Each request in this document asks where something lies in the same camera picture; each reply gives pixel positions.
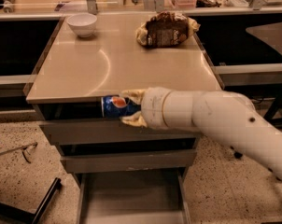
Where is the grey top drawer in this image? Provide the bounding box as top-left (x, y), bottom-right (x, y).
top-left (40, 119), bottom-right (202, 146)

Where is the black bar on floor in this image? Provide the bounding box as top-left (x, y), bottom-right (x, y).
top-left (0, 177), bottom-right (62, 224)

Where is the grey middle drawer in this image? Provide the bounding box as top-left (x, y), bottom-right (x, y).
top-left (61, 149), bottom-right (196, 174)

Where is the grey bottom drawer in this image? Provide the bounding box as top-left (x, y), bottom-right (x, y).
top-left (76, 169), bottom-right (191, 224)

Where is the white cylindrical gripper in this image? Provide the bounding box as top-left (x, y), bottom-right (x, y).
top-left (120, 87), bottom-right (171, 130)

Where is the grey metal floor tool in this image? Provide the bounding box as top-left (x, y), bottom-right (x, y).
top-left (0, 142), bottom-right (38, 163)

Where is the grey side table top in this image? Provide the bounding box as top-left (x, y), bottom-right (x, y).
top-left (246, 22), bottom-right (282, 55)

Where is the grey drawer cabinet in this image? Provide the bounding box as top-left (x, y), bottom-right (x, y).
top-left (22, 12), bottom-right (225, 224)

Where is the blue pepsi can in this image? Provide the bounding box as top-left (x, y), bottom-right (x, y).
top-left (101, 95), bottom-right (141, 118)

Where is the white ceramic bowl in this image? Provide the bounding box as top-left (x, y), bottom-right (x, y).
top-left (66, 13), bottom-right (97, 37)

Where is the grey drawer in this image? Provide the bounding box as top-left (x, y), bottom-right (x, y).
top-left (61, 149), bottom-right (196, 174)
top-left (76, 169), bottom-right (191, 224)
top-left (40, 119), bottom-right (202, 146)

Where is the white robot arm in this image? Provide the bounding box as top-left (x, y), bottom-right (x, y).
top-left (120, 87), bottom-right (282, 180)

